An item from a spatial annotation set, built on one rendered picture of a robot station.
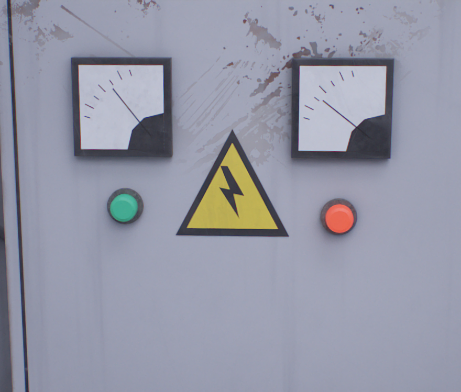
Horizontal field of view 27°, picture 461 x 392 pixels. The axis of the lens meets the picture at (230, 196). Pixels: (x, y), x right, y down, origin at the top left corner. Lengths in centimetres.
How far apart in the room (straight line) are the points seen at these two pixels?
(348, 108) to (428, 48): 8
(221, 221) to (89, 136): 13
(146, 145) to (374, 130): 18
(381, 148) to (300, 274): 13
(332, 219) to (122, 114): 19
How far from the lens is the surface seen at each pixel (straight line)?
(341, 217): 79
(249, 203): 80
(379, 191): 81
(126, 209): 80
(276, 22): 79
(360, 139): 79
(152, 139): 79
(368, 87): 78
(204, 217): 81
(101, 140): 80
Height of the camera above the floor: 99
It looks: 12 degrees down
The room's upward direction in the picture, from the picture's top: straight up
